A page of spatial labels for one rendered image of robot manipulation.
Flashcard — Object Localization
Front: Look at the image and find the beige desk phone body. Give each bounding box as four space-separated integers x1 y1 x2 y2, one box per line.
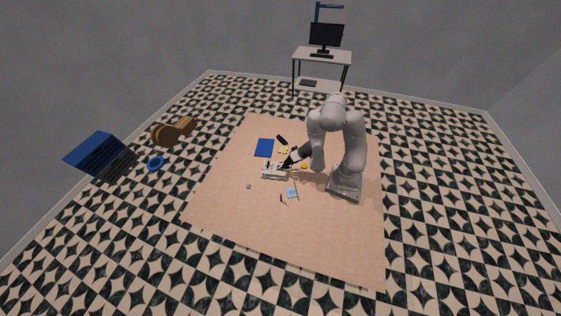
260 159 288 181

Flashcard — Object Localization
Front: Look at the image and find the beige telephone handset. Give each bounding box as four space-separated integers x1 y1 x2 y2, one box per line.
262 169 287 178

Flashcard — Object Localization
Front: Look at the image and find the light blue sticky note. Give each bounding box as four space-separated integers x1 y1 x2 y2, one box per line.
286 186 297 198

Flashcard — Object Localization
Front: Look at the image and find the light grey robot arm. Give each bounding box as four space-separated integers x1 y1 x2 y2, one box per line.
289 92 367 192

